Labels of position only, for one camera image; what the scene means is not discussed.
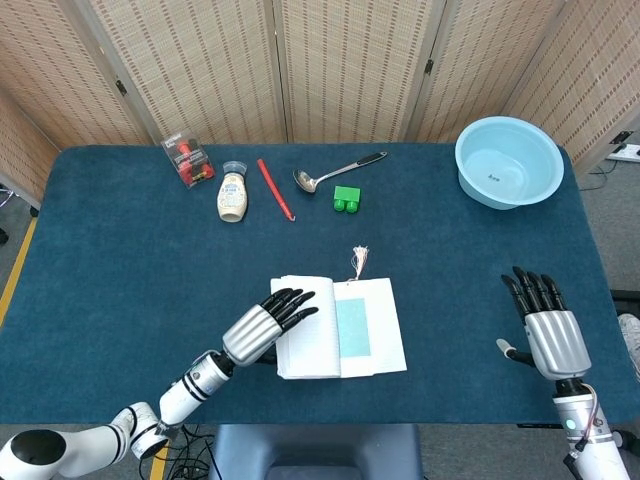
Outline woven folding screen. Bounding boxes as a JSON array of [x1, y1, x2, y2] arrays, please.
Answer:
[[0, 0, 640, 201]]

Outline black floor cables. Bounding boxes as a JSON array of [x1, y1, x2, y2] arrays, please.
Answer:
[[138, 424, 216, 480]]

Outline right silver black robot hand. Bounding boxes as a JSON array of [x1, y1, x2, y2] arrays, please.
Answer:
[[495, 266, 592, 382]]

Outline yellow and white notebook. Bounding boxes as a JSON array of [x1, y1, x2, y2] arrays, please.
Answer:
[[269, 274, 408, 381]]

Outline cream sauce squeeze bottle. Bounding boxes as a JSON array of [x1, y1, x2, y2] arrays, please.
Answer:
[[216, 160, 250, 223]]

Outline green toy building brick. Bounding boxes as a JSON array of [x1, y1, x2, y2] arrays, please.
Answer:
[[331, 185, 363, 215]]

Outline clear box of red pieces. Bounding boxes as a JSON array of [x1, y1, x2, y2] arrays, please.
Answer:
[[160, 128, 217, 190]]

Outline dark blue table cloth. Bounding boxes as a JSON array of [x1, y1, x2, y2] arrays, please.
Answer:
[[0, 143, 630, 426]]

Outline red pen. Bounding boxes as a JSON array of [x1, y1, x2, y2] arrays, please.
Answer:
[[256, 158, 296, 223]]

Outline office chair base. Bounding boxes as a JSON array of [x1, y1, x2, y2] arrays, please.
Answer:
[[0, 183, 41, 246]]

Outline teal white bookmark pink tassel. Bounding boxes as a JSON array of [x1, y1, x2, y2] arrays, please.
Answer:
[[333, 244, 374, 359]]

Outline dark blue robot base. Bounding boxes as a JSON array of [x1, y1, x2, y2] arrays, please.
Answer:
[[208, 423, 424, 480]]

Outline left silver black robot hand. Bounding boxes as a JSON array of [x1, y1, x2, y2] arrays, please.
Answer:
[[221, 288, 320, 368]]

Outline white power strip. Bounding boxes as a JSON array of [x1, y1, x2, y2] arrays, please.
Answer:
[[605, 143, 640, 162]]

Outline metal ladle black handle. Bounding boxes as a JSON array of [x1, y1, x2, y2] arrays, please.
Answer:
[[292, 151, 389, 195]]

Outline light blue plastic basin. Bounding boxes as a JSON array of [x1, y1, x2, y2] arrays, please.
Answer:
[[454, 115, 566, 211]]

